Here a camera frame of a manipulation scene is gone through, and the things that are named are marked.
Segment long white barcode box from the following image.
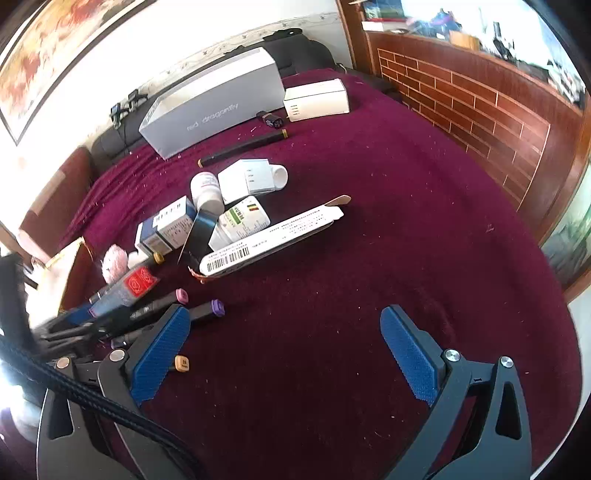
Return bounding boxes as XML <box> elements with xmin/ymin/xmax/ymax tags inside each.
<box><xmin>198</xmin><ymin>194</ymin><xmax>352</xmax><ymax>278</ymax></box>

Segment black sofa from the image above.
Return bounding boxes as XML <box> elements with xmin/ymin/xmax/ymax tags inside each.
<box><xmin>90</xmin><ymin>28</ymin><xmax>335</xmax><ymax>160</ymax></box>

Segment wooden brick-pattern headboard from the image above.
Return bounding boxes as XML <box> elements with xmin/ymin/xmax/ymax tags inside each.
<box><xmin>336</xmin><ymin>0</ymin><xmax>591</xmax><ymax>243</ymax></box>

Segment small black device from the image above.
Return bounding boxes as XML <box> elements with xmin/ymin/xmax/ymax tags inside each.
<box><xmin>257</xmin><ymin>110</ymin><xmax>286</xmax><ymax>130</ymax></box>

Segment black marker purple cap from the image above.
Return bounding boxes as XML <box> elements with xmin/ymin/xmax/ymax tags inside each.
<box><xmin>188</xmin><ymin>298</ymin><xmax>227</xmax><ymax>325</ymax></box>

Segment white round bottle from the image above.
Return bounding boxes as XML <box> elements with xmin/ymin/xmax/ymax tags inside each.
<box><xmin>190</xmin><ymin>171</ymin><xmax>224</xmax><ymax>216</ymax></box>

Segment small white box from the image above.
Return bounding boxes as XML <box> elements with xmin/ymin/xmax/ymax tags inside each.
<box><xmin>283</xmin><ymin>78</ymin><xmax>351</xmax><ymax>123</ymax></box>

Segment gold-rimmed white tray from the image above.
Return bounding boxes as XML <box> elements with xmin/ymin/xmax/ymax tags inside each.
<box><xmin>27</xmin><ymin>237</ymin><xmax>99</xmax><ymax>325</ymax></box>

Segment small white carton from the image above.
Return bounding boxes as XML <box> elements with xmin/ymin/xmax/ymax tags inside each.
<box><xmin>217</xmin><ymin>158</ymin><xmax>274</xmax><ymax>206</ymax></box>

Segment black braided cable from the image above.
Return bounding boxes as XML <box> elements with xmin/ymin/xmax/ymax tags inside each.
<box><xmin>0</xmin><ymin>323</ymin><xmax>204</xmax><ymax>480</ymax></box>

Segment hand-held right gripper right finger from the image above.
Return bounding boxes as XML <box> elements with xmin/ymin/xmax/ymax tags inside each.
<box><xmin>380</xmin><ymin>305</ymin><xmax>533</xmax><ymax>480</ymax></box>

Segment pink fluffy ball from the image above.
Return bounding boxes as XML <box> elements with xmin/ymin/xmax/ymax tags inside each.
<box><xmin>101</xmin><ymin>246</ymin><xmax>130</xmax><ymax>285</ymax></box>

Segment red labelled black item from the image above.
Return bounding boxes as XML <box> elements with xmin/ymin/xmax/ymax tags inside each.
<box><xmin>121</xmin><ymin>269</ymin><xmax>159</xmax><ymax>299</ymax></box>

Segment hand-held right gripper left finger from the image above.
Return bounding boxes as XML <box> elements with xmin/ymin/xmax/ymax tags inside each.
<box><xmin>37</xmin><ymin>305</ymin><xmax>192</xmax><ymax>480</ymax></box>

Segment framed wall painting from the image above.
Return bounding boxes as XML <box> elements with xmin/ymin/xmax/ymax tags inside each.
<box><xmin>0</xmin><ymin>0</ymin><xmax>160</xmax><ymax>147</ymax></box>

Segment black clips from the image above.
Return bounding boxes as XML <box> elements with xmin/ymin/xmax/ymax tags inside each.
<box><xmin>109</xmin><ymin>89</ymin><xmax>148</xmax><ymax>126</ymax></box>

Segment shelf clutter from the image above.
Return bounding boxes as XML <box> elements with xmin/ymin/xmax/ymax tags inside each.
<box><xmin>351</xmin><ymin>0</ymin><xmax>589</xmax><ymax>108</ymax></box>

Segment white bottle green label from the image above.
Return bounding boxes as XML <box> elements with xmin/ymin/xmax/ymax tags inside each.
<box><xmin>208</xmin><ymin>196</ymin><xmax>271</xmax><ymax>253</ymax></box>

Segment long black stick gold ends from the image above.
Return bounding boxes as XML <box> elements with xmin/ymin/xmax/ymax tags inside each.
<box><xmin>197</xmin><ymin>130</ymin><xmax>291</xmax><ymax>168</ymax></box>

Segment black marker pink cap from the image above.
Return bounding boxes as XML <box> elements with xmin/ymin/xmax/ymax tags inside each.
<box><xmin>131</xmin><ymin>288</ymin><xmax>189</xmax><ymax>324</ymax></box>

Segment large grey-white box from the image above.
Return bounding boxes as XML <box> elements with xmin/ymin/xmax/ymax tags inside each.
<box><xmin>138</xmin><ymin>46</ymin><xmax>286</xmax><ymax>161</ymax></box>

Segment wooden framed picture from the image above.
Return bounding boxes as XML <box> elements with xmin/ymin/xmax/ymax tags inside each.
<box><xmin>538</xmin><ymin>159</ymin><xmax>591</xmax><ymax>303</ymax></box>

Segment blue and white medicine box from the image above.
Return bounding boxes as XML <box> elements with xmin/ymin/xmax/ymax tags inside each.
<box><xmin>135</xmin><ymin>196</ymin><xmax>197</xmax><ymax>259</ymax></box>

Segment black marker gold cap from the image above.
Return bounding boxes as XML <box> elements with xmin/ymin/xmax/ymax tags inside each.
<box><xmin>128</xmin><ymin>251</ymin><xmax>166</xmax><ymax>274</ymax></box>

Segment maroon armchair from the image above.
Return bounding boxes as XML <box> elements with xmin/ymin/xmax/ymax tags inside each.
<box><xmin>17</xmin><ymin>147</ymin><xmax>99</xmax><ymax>261</ymax></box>

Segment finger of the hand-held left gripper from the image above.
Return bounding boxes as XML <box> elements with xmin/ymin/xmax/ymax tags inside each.
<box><xmin>39</xmin><ymin>318</ymin><xmax>153</xmax><ymax>352</ymax></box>
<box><xmin>41</xmin><ymin>288</ymin><xmax>139</xmax><ymax>329</ymax></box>

